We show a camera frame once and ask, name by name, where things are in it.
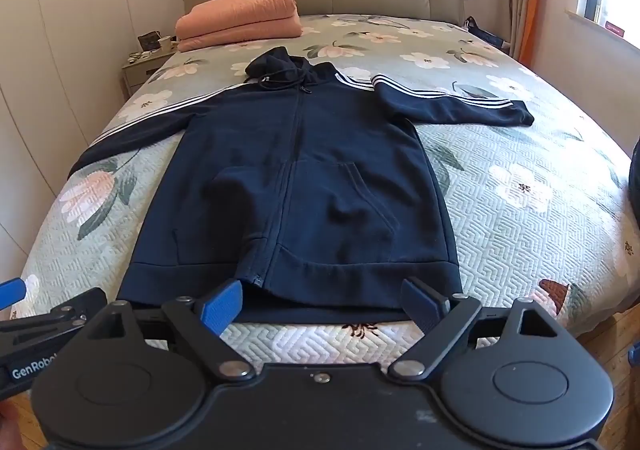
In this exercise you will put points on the white cup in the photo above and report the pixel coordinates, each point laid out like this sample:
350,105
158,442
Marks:
164,44

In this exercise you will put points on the folded pink blanket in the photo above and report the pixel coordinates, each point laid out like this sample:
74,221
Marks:
240,20

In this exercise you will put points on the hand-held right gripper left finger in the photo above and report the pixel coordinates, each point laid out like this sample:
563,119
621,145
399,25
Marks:
220,306

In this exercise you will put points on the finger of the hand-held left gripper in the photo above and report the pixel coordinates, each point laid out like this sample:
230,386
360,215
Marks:
55,316
12,290

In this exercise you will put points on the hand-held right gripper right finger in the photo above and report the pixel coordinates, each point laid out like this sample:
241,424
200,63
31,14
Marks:
419,302

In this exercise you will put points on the navy striped zip hoodie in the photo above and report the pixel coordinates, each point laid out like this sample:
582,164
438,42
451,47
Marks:
300,170

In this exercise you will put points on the grey nightstand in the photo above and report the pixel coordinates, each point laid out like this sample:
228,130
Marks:
142,70

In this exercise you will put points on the brown patterned bag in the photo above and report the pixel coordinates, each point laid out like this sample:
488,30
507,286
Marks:
148,41

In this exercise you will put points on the dark bag beside bed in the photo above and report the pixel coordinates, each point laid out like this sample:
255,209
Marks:
487,34

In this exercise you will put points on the floral green bedspread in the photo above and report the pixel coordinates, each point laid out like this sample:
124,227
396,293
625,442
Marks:
510,230

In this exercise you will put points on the white wardrobe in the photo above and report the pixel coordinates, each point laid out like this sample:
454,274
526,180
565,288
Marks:
50,30

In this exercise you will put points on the dark round object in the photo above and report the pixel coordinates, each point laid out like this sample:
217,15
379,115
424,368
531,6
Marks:
635,185

